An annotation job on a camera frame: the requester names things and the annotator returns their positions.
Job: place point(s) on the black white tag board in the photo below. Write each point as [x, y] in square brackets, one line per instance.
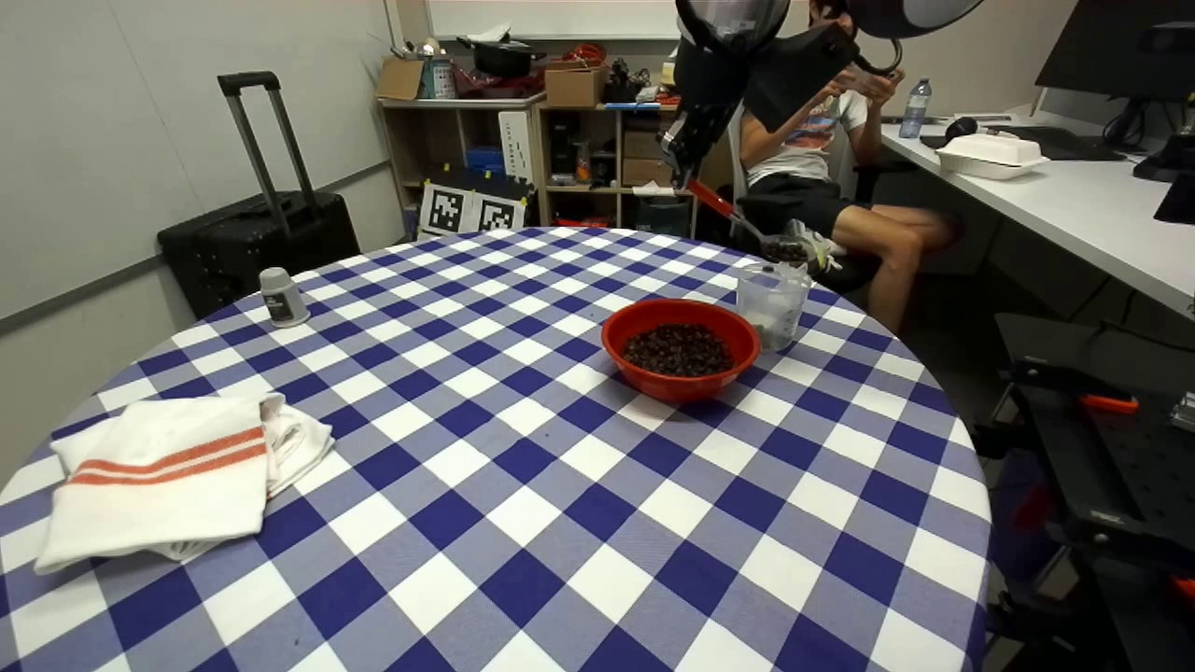
[471, 210]

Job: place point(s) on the white takeout container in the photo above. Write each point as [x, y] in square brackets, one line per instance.
[990, 156]

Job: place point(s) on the clear plastic measuring cup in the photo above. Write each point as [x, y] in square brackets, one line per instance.
[770, 307]

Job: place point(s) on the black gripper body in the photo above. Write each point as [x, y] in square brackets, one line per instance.
[709, 98]

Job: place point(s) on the wooden shelf unit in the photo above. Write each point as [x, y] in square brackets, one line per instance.
[554, 156]

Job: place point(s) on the seated person in white shirt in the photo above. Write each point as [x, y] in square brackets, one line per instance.
[797, 161]

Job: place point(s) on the orange bowl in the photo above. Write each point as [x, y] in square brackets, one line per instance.
[619, 337]

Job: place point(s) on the white towel with orange stripes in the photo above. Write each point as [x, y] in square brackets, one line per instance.
[172, 479]

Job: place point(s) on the clear water bottle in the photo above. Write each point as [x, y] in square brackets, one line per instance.
[915, 111]

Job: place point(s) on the blue white checkered tablecloth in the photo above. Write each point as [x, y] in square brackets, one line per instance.
[500, 534]

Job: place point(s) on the black keyboard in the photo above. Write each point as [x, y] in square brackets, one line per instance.
[1068, 144]

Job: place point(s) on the coffee beans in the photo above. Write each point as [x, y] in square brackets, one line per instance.
[678, 354]

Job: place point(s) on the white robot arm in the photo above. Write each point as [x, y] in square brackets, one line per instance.
[735, 20]

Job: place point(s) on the black monitor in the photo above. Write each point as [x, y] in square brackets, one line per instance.
[1113, 41]

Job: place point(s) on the white desk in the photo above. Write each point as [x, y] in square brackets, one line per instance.
[1095, 217]

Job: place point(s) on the brown cardboard box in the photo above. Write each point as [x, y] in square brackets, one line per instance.
[400, 81]
[572, 82]

